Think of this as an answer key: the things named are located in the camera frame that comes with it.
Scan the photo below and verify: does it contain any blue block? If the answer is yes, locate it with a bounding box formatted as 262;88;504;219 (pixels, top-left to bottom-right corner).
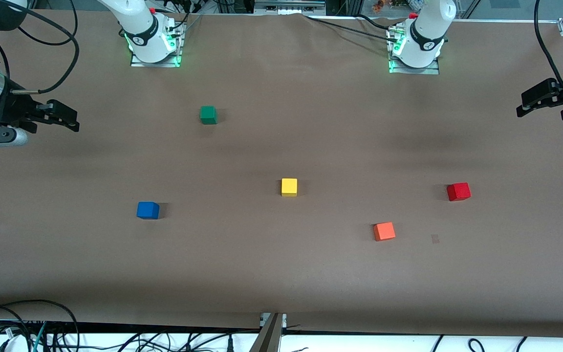
136;201;160;220

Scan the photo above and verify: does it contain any red block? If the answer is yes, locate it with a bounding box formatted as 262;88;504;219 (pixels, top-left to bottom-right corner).
447;182;472;202

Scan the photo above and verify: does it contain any orange block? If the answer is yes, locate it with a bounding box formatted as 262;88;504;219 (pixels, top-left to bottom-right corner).
373;222;396;242

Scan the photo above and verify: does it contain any brown table cover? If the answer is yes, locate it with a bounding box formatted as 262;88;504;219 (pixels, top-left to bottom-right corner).
0;9;563;339

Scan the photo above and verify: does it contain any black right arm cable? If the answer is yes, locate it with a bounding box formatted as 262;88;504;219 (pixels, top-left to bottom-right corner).
10;0;80;94

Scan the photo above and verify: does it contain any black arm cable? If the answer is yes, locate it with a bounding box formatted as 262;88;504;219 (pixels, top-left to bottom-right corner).
10;0;80;94
534;0;563;93

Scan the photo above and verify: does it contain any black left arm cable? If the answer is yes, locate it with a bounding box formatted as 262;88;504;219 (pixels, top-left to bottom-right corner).
534;0;563;93

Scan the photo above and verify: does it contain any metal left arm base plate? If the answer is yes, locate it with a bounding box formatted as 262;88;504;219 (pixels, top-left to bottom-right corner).
388;24;441;75

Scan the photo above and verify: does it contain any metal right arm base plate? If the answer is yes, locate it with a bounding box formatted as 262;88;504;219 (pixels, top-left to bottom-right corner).
130;20;185;68

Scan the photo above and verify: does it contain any black looped cable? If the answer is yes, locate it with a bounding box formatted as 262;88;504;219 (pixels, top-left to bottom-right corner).
0;299;80;352

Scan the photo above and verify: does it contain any teal cable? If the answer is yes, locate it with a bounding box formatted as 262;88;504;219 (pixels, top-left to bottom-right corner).
32;321;48;352

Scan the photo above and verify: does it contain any black cable across table edge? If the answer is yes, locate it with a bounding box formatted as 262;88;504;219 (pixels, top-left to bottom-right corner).
303;14;400;41

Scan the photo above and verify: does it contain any grey aluminium post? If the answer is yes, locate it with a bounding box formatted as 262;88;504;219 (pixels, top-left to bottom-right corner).
250;313;287;352

